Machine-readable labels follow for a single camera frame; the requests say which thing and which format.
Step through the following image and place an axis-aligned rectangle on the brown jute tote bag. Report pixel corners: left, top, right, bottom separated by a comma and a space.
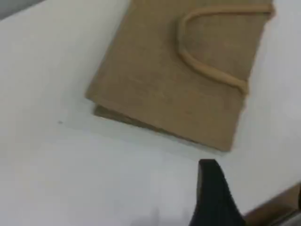
84, 0, 276, 153

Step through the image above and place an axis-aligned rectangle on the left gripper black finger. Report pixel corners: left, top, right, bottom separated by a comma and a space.
190, 158, 246, 226

